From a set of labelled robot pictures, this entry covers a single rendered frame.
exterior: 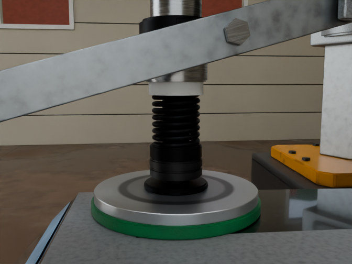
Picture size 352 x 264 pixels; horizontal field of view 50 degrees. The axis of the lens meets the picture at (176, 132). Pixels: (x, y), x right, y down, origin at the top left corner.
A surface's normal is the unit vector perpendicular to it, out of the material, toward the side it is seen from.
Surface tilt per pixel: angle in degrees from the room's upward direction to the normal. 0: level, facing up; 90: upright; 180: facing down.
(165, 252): 0
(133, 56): 90
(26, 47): 90
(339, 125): 90
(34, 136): 90
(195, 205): 0
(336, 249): 0
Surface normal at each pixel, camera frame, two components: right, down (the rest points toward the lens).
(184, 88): 0.30, 0.12
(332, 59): -0.83, 0.07
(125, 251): 0.00, -0.99
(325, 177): -0.66, 0.10
